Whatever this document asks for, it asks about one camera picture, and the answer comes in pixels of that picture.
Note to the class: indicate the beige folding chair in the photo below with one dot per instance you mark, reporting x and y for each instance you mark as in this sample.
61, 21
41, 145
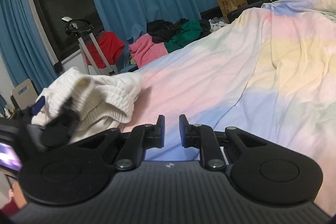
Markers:
24, 95

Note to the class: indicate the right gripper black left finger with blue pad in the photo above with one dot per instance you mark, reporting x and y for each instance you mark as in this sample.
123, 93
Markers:
77, 172

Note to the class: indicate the red garment on rack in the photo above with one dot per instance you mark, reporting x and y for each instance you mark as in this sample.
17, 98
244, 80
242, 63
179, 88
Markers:
110, 45

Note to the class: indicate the dark red sleeve forearm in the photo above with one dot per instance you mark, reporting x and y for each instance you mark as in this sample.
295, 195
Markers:
10, 208

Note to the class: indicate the pink garment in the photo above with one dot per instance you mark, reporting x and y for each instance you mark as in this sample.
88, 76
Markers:
144, 50

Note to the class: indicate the brown paper bag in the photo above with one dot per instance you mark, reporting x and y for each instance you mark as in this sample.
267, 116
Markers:
227, 6

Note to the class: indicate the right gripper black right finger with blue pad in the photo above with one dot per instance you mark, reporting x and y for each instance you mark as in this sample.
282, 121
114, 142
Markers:
258, 169

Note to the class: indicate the black garment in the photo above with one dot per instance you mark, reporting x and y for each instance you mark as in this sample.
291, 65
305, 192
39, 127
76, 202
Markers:
162, 31

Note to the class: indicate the pastel rainbow bed sheet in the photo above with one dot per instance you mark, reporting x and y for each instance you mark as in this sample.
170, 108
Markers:
271, 73

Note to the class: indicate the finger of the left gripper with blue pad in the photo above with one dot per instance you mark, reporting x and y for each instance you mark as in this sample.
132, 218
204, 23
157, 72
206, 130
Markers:
38, 105

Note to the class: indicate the green garment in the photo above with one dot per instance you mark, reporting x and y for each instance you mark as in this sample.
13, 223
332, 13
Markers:
187, 33

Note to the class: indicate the white knit zip jacket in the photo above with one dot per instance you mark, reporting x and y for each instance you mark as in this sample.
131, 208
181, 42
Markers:
103, 102

